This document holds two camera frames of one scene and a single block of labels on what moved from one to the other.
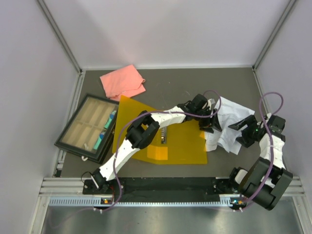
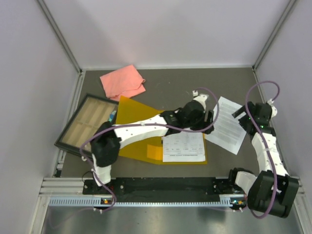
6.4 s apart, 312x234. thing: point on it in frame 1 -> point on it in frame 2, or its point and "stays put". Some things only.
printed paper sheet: (230, 112) stays put
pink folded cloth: (126, 81) stays put
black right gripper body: (249, 135) -> (244, 120)
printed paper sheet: (226, 139) -> (184, 146)
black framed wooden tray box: (90, 132) stays put
